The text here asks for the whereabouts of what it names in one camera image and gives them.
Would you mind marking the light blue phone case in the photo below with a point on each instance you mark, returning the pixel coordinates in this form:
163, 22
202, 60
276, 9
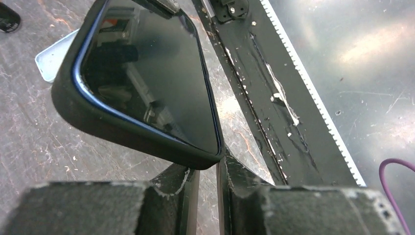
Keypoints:
50, 59

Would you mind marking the black and yellow drink can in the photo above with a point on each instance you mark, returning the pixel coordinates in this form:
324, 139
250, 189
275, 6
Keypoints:
10, 20

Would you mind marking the white cable duct rail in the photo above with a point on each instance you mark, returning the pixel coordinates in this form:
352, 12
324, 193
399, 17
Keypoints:
313, 92

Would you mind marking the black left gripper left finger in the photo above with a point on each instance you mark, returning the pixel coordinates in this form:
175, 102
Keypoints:
165, 205

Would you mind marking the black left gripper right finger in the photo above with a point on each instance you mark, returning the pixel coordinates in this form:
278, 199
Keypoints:
248, 205

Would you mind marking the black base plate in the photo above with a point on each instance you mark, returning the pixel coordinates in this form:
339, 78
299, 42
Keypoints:
287, 126

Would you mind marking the black phone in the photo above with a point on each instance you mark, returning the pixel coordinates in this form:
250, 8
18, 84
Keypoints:
135, 75

